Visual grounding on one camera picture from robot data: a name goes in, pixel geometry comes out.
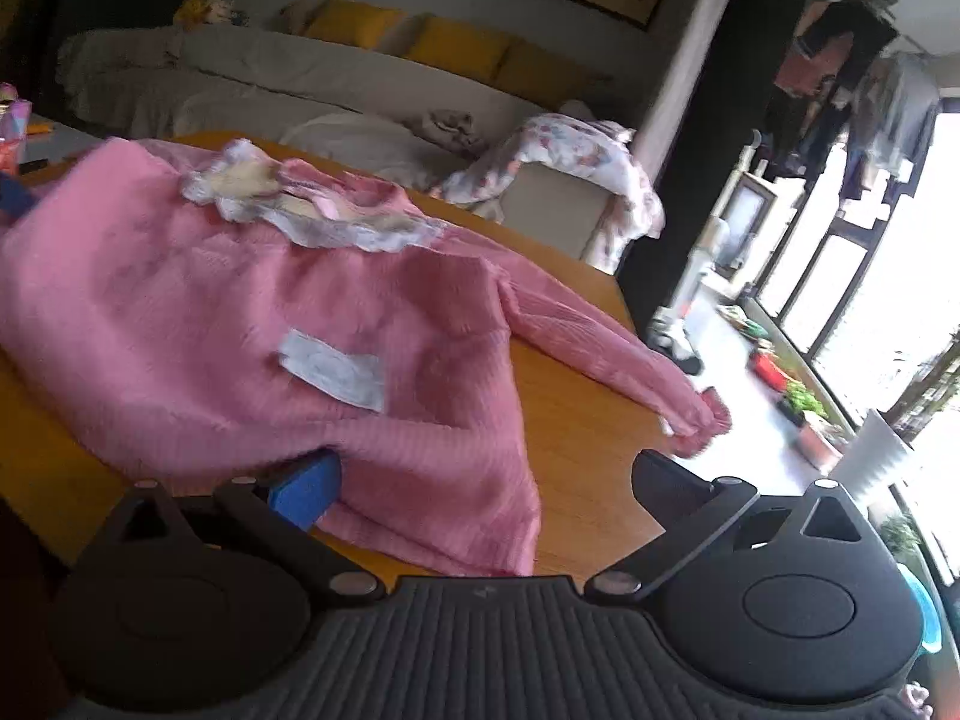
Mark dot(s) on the dark window frame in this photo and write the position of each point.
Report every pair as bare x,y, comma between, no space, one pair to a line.
817,277

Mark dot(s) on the yellow plush toy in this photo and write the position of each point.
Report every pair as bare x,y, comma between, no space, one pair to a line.
206,11

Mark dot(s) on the tall plant in white pot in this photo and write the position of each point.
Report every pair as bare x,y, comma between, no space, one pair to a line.
870,457

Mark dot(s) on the black tray of green seedlings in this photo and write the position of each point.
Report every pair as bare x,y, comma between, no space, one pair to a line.
802,401

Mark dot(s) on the row of hanging clothes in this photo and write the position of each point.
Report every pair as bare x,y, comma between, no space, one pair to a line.
855,75

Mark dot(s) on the pale pink planter box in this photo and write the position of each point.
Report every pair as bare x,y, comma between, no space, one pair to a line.
821,446

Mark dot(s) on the pink knit sweater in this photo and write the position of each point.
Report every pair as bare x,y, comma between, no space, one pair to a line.
187,300

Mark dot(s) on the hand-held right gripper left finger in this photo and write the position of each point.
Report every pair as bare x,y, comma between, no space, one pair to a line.
304,495

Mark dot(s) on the beige sofa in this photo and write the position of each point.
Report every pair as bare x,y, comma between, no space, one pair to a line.
300,82

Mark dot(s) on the dark cabinet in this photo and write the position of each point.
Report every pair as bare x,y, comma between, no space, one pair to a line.
112,15

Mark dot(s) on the teal plastic basin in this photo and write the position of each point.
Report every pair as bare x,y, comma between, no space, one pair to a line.
926,607

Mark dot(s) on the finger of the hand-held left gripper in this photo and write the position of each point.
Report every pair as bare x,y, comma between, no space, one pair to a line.
13,195

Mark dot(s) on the floral blanket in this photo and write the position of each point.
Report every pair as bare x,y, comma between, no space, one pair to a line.
570,142

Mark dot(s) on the colourful packet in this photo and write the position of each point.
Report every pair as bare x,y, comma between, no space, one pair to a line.
13,127

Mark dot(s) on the crumpled beige cloth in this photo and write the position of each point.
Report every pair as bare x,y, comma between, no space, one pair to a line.
450,131

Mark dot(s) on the small potted plant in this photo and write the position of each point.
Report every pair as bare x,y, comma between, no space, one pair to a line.
900,536

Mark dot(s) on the yellow sofa cushion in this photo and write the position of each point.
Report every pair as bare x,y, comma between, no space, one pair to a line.
457,49
547,75
352,24

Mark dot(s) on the white side table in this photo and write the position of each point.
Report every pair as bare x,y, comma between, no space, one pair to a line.
67,144

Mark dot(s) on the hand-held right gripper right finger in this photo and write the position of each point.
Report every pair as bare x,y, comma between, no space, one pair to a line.
667,491

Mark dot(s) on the red plant tray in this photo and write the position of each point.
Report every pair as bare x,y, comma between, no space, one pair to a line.
766,369

